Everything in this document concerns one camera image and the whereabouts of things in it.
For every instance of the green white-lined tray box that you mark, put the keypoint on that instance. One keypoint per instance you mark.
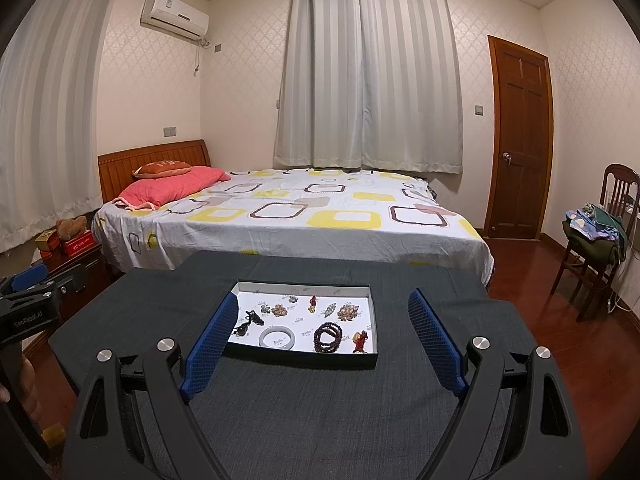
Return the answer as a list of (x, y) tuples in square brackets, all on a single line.
[(323, 343)]

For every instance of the red tassel gold coin charm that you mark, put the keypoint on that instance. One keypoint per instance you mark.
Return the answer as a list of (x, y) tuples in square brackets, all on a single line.
[(360, 340)]

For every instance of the white air conditioner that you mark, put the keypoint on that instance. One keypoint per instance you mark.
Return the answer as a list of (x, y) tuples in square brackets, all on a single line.
[(177, 17)]

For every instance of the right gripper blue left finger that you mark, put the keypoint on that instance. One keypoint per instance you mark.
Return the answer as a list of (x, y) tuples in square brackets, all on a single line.
[(202, 360)]

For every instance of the dark wooden chair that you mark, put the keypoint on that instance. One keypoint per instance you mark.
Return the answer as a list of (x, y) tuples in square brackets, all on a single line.
[(592, 264)]

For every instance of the clothes pile on chair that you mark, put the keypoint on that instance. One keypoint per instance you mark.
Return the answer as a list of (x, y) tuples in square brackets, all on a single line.
[(595, 224)]

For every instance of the black gourd pendant charm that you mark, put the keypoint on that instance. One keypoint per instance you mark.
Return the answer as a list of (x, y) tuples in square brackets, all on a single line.
[(251, 318)]

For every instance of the grey window curtain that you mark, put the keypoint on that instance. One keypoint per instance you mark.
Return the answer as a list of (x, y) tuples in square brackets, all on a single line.
[(370, 84)]

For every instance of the white jade bangle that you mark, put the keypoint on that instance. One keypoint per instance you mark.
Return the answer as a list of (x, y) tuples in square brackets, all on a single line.
[(277, 338)]

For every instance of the silver leaf brooch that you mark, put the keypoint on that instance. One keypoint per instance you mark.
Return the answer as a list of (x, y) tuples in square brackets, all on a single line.
[(330, 309)]

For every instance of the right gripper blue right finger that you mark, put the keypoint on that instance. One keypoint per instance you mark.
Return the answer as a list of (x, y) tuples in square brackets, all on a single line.
[(449, 362)]

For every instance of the bed with patterned sheet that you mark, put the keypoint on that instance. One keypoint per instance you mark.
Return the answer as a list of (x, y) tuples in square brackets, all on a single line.
[(364, 215)]

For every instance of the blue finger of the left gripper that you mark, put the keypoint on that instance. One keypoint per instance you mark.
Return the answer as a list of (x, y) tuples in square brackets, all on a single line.
[(30, 277)]

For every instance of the person's left hand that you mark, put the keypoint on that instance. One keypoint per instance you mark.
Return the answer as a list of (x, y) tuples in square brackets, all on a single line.
[(26, 388)]

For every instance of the brown teddy bear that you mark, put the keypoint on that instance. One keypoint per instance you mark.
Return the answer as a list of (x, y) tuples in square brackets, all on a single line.
[(69, 228)]

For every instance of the pink pillow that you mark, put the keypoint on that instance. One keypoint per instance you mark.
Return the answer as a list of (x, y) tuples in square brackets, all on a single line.
[(151, 194)]

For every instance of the dark wooden nightstand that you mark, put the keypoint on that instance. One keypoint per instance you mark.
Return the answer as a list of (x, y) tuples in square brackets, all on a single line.
[(84, 276)]

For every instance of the red gift box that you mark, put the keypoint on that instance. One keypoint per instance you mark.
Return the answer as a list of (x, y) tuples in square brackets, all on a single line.
[(78, 245)]

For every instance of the white side curtain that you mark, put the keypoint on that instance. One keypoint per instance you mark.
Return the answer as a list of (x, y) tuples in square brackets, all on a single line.
[(49, 80)]

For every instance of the dark grey table cloth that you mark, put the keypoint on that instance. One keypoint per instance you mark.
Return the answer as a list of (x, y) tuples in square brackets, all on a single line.
[(278, 422)]

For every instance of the brown wooden door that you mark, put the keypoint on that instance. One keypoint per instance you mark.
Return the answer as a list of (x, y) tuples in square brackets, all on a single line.
[(523, 145)]

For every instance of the orange cushion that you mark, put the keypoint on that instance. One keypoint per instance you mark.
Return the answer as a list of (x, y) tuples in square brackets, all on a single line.
[(161, 169)]

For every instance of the rose gold crystal brooch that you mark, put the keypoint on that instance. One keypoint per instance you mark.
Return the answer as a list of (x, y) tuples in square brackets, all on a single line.
[(348, 312)]

